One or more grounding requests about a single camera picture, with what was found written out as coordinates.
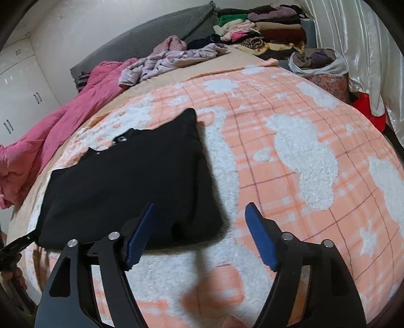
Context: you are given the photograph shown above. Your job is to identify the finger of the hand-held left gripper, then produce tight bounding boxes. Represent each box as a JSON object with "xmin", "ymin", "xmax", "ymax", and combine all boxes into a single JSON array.
[{"xmin": 9, "ymin": 232, "xmax": 38, "ymax": 251}]

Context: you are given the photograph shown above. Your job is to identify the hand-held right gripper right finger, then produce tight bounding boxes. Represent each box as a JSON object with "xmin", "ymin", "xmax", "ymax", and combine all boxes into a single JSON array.
[{"xmin": 244, "ymin": 202, "xmax": 368, "ymax": 328}]

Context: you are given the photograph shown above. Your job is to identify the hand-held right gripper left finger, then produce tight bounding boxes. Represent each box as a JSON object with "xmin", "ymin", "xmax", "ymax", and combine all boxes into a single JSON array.
[{"xmin": 34, "ymin": 202, "xmax": 158, "ymax": 328}]

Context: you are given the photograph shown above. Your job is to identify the black sweater with orange patches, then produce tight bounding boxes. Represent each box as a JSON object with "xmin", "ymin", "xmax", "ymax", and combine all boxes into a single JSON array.
[{"xmin": 36, "ymin": 108, "xmax": 233, "ymax": 253}]

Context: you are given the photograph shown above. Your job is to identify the stack of folded clothes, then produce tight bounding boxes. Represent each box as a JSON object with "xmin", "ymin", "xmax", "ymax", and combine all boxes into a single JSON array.
[{"xmin": 186, "ymin": 4, "xmax": 309, "ymax": 61}]

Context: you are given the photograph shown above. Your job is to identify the person's left hand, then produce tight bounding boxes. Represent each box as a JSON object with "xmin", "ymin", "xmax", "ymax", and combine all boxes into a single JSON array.
[{"xmin": 0, "ymin": 254, "xmax": 28, "ymax": 294}]

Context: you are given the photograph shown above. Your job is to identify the person's right hand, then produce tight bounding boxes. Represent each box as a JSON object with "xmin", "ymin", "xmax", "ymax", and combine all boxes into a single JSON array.
[{"xmin": 221, "ymin": 316, "xmax": 254, "ymax": 328}]

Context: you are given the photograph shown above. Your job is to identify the peach and white fleece blanket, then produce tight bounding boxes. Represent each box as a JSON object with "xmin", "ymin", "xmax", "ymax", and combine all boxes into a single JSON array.
[{"xmin": 23, "ymin": 58, "xmax": 404, "ymax": 328}]

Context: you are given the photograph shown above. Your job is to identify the pink duvet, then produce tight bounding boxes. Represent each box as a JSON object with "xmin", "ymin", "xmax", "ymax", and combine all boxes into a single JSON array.
[{"xmin": 0, "ymin": 59, "xmax": 140, "ymax": 210}]

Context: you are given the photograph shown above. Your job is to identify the white glossy wardrobe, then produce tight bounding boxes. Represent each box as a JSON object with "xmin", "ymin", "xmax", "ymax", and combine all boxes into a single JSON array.
[{"xmin": 0, "ymin": 32, "xmax": 62, "ymax": 152}]

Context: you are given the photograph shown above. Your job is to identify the floral laundry basket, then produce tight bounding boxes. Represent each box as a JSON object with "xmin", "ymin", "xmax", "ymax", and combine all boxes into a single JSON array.
[{"xmin": 302, "ymin": 72, "xmax": 349, "ymax": 102}]

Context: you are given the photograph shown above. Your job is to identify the red cloth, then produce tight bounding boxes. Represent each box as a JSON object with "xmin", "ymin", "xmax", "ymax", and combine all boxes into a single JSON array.
[{"xmin": 351, "ymin": 91, "xmax": 387, "ymax": 132}]

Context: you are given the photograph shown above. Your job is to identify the dark striped garment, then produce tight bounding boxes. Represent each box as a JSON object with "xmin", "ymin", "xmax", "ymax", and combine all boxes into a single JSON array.
[{"xmin": 77, "ymin": 71, "xmax": 93, "ymax": 93}]

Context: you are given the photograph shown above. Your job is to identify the beige bedsheet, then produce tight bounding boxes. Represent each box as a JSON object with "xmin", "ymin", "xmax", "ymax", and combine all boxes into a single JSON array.
[{"xmin": 6, "ymin": 50, "xmax": 280, "ymax": 242}]

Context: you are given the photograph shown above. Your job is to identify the lilac printed garment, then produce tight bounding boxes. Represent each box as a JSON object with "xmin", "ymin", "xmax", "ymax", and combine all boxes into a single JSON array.
[{"xmin": 118, "ymin": 42, "xmax": 232, "ymax": 88}]

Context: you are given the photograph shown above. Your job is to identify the white plastic bag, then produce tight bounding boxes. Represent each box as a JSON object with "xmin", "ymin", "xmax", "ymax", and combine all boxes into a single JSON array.
[{"xmin": 288, "ymin": 47, "xmax": 349, "ymax": 78}]

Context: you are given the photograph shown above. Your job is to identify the pink fuzzy garment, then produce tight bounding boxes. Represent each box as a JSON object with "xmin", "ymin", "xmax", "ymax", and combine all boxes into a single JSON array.
[{"xmin": 153, "ymin": 35, "xmax": 189, "ymax": 58}]

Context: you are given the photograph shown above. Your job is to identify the grey quilted headboard cushion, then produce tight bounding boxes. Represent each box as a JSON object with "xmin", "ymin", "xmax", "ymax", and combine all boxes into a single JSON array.
[{"xmin": 70, "ymin": 0, "xmax": 221, "ymax": 93}]

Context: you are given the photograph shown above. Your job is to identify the white satin curtain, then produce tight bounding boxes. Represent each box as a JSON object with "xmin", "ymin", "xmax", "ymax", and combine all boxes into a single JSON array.
[{"xmin": 298, "ymin": 0, "xmax": 404, "ymax": 134}]

